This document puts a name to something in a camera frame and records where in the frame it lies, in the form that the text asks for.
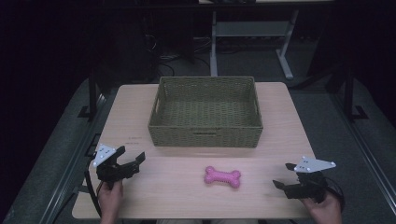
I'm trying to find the black cable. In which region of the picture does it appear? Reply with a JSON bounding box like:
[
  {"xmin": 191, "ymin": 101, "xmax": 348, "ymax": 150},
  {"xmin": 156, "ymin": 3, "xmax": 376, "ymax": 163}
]
[{"xmin": 83, "ymin": 169, "xmax": 103, "ymax": 218}]

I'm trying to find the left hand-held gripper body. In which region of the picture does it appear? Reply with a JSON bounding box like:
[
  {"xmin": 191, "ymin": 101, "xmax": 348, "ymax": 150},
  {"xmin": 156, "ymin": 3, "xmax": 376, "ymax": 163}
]
[{"xmin": 92, "ymin": 143, "xmax": 140, "ymax": 189}]

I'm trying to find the person's left hand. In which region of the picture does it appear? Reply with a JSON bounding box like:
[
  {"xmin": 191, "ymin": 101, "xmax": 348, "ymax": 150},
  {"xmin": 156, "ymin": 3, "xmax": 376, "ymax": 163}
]
[{"xmin": 97, "ymin": 180, "xmax": 124, "ymax": 224}]

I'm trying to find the tangle of floor cables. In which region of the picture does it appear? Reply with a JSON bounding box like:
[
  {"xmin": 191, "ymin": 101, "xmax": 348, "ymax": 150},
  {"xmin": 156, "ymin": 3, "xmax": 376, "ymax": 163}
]
[{"xmin": 141, "ymin": 32, "xmax": 213, "ymax": 80}]

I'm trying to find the person's right hand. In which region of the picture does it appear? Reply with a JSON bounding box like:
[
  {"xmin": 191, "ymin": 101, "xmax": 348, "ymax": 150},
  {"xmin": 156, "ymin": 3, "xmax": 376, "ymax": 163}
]
[{"xmin": 300, "ymin": 189, "xmax": 344, "ymax": 224}]

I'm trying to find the green woven basket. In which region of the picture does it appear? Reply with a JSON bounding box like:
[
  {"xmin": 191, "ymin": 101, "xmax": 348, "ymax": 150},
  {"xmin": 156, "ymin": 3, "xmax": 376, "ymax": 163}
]
[{"xmin": 148, "ymin": 76, "xmax": 264, "ymax": 148}]

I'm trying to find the pink bone-shaped dog toy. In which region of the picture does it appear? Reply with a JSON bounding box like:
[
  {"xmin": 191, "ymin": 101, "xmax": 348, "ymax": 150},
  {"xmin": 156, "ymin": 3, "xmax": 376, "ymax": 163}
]
[{"xmin": 204, "ymin": 165, "xmax": 243, "ymax": 189}]

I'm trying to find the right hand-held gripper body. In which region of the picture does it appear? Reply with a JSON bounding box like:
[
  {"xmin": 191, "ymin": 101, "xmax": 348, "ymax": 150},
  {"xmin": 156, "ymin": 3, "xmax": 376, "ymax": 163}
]
[{"xmin": 285, "ymin": 156, "xmax": 337, "ymax": 204}]

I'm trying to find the black metal stand post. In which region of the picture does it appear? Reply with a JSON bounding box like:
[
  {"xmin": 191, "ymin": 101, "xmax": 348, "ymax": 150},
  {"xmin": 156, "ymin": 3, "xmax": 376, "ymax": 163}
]
[
  {"xmin": 340, "ymin": 66, "xmax": 371, "ymax": 123},
  {"xmin": 77, "ymin": 69, "xmax": 106, "ymax": 123}
]

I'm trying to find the grey metal desk frame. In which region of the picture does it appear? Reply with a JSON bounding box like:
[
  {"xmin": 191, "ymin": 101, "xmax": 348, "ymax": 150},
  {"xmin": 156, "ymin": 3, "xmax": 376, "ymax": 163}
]
[{"xmin": 209, "ymin": 8, "xmax": 301, "ymax": 81}]

